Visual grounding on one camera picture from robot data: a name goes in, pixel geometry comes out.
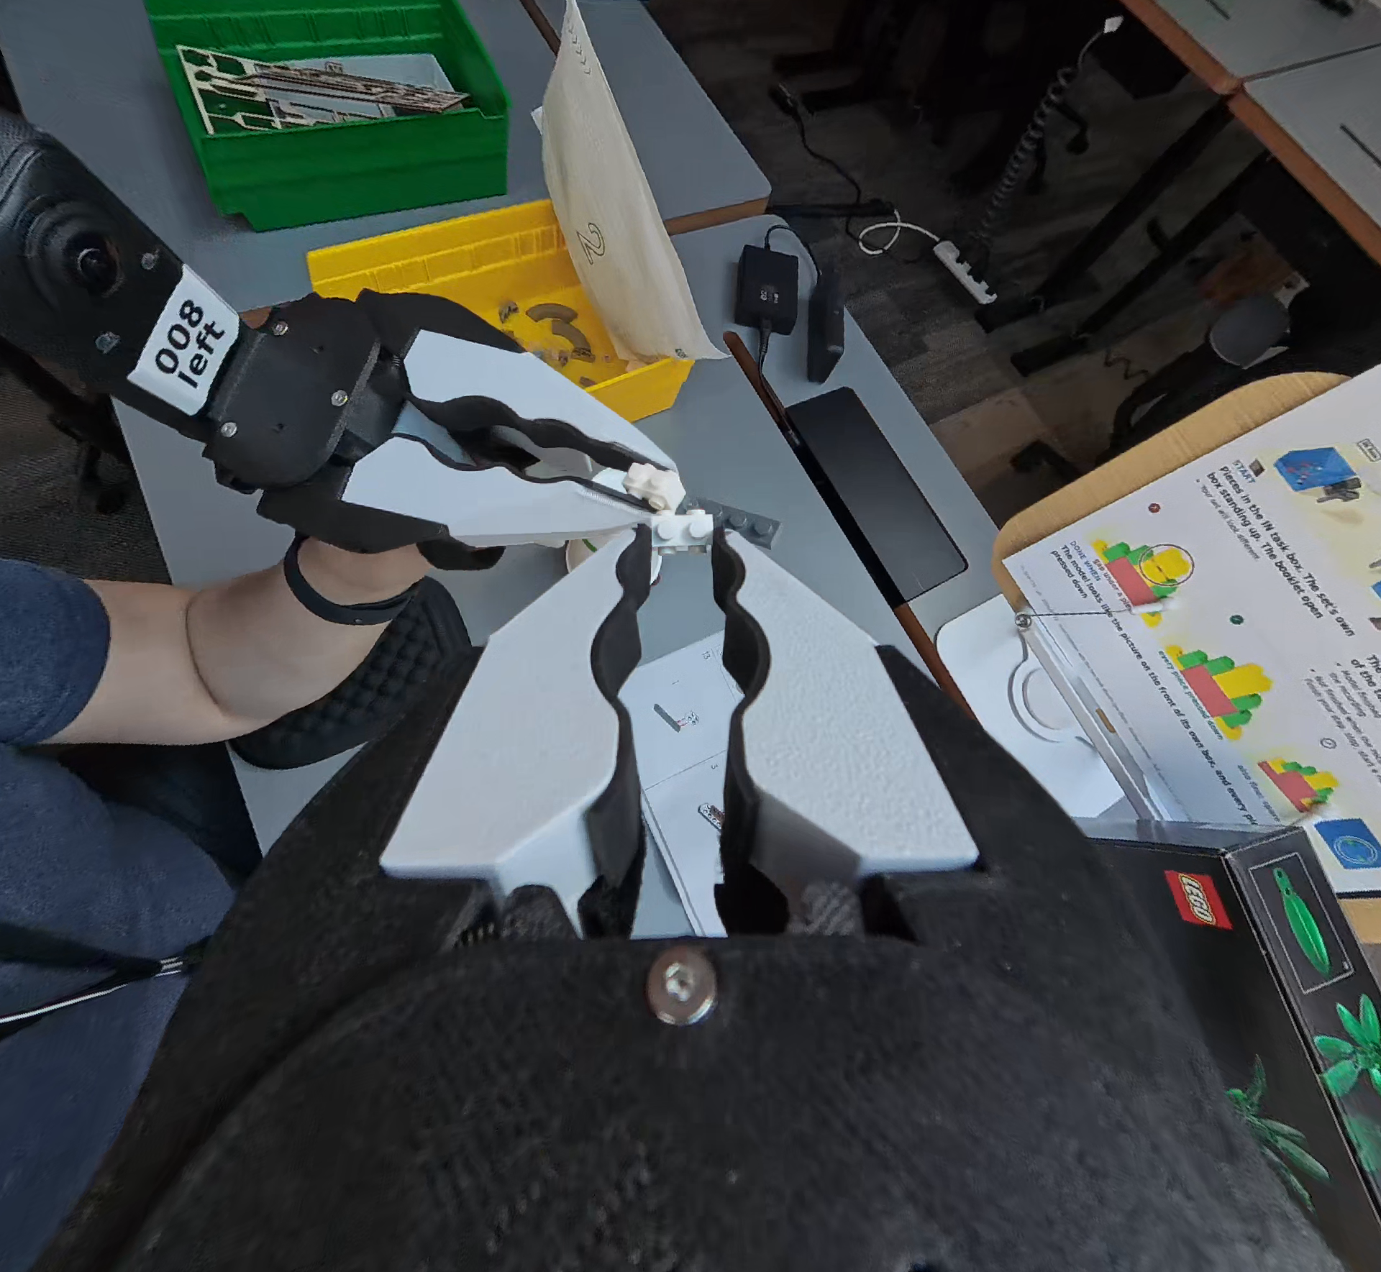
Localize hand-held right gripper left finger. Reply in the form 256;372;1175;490
380;528;662;937

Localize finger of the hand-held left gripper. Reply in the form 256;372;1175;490
401;325;678;484
344;427;663;548

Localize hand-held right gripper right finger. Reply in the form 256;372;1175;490
706;528;981;937

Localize grey white lego strip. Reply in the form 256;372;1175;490
671;498;789;551

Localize person's left forearm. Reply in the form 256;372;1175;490
0;557;403;749

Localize brown lego pieces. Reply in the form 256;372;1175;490
498;299;600;383

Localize lego instruction booklet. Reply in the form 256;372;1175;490
619;629;757;937

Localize black lego box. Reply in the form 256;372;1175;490
1090;823;1381;1272

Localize person's left hand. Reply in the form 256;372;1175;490
294;534;435;608

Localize yellow plastic bin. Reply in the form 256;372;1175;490
307;198;695;424

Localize white paper cup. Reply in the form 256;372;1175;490
563;536;662;587

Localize black textured wrist rest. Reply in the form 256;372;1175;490
230;575;472;769

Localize white document stand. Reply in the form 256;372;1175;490
936;592;1172;822

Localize black wristband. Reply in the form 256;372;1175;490
283;533;422;628

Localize white paper bag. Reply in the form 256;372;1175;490
533;0;727;363

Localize large green plastic bin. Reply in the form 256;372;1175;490
138;0;510;233

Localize black desk mat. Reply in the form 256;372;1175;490
784;387;969;604

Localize black power adapter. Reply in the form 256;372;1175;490
736;243;801;328

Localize wooden model part sheets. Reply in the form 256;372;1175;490
176;45;472;136

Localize black rectangular device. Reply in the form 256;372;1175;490
807;263;848;386

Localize wooden board with instruction sheet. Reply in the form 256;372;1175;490
992;369;1381;911

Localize person's blue clothing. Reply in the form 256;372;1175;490
0;743;265;1272

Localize white power strip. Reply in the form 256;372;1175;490
933;239;999;305

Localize grey wooden-edged desk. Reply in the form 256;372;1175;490
1009;0;1381;265

